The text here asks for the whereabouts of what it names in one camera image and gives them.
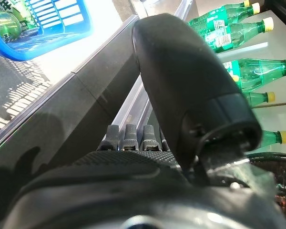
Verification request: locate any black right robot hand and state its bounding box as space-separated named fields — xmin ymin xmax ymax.
xmin=3 ymin=13 xmax=286 ymax=229

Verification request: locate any blue plastic shopping basket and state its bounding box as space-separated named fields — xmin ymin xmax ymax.
xmin=0 ymin=0 xmax=96 ymax=62

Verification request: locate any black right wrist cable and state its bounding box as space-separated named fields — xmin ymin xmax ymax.
xmin=246 ymin=151 xmax=286 ymax=172

